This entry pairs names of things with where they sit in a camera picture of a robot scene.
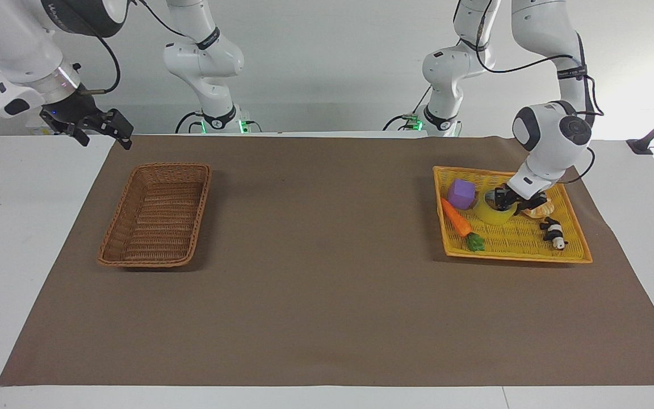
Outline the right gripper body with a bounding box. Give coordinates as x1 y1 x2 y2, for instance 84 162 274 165
42 90 104 129

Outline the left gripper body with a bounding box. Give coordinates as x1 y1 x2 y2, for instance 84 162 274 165
508 183 549 212

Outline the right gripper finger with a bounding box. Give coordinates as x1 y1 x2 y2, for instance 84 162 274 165
92 108 135 151
40 110 91 147

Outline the yellow woven basket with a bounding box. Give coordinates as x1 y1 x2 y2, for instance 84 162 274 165
433 165 593 264

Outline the brown wicker basket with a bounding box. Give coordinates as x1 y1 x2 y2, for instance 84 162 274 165
97 163 213 269

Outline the orange toy bread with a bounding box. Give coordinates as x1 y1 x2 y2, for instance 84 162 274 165
520 202 555 220

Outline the toy panda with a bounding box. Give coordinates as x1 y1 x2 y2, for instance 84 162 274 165
539 217 569 251

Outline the purple cube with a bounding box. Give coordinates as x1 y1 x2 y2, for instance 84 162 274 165
447 179 477 211

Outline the orange toy carrot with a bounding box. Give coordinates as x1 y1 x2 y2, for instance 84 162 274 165
440 197 486 253

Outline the black cable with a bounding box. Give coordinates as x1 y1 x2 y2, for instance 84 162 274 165
57 0 121 95
556 147 597 185
134 0 200 39
175 110 206 135
383 84 434 132
453 0 605 118

